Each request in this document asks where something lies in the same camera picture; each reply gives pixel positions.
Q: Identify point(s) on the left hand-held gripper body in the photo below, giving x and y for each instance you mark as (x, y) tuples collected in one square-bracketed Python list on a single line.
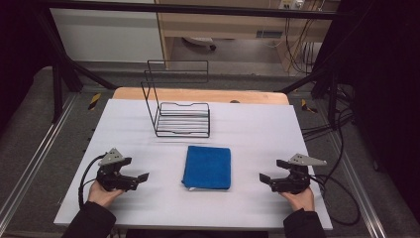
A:
[(114, 180)]

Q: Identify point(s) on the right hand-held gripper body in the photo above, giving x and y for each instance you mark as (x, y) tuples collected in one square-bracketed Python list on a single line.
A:
[(295, 181)]

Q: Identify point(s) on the person's left hand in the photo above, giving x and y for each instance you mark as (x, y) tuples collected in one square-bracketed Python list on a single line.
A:
[(100, 195)]

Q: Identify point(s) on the person's right hand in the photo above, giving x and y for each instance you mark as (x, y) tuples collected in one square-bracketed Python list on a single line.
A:
[(303, 201)]

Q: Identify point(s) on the white table board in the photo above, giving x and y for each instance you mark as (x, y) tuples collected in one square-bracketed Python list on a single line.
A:
[(254, 132)]

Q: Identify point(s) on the blue folded towel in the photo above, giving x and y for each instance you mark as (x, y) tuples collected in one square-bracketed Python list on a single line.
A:
[(207, 168)]

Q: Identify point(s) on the yellow black tape strip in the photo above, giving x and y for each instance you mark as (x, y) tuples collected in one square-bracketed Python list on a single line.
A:
[(94, 101), (308, 106)]

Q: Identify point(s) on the wooden table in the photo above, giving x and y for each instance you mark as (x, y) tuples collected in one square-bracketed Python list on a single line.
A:
[(198, 95)]

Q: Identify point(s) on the white cabinet panel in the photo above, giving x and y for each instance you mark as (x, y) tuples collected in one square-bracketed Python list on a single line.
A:
[(105, 36)]

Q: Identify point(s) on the white chair base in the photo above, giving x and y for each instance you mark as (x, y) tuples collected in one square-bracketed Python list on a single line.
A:
[(200, 42)]

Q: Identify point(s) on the light wooden desk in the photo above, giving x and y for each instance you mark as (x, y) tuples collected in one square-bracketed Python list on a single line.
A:
[(231, 24)]

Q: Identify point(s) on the white power strip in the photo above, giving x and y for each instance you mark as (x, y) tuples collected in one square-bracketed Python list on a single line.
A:
[(291, 4)]

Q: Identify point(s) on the aluminium floor rail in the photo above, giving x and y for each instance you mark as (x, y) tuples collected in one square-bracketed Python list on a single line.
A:
[(358, 185), (36, 155)]

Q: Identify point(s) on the black metal frame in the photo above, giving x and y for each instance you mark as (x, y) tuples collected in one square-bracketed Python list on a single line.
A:
[(198, 9)]

